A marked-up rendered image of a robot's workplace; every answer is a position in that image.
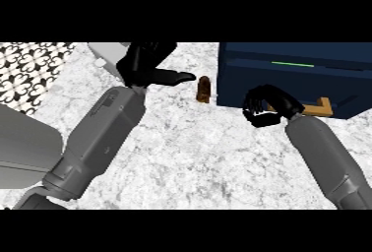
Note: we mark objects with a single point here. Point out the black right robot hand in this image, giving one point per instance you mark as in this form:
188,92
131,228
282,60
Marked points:
270,103

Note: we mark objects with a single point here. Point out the dark blue drawer cabinet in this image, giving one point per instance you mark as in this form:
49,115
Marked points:
300,75

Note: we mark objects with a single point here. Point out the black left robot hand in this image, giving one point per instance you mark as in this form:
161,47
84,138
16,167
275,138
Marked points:
142,67

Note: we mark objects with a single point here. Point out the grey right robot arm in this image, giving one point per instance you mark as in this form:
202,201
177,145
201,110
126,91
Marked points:
331,160

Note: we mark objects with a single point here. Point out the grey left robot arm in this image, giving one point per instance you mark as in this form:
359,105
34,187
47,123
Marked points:
92,147

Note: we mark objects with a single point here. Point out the grey rounded panel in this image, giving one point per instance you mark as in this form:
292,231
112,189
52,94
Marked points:
27,147

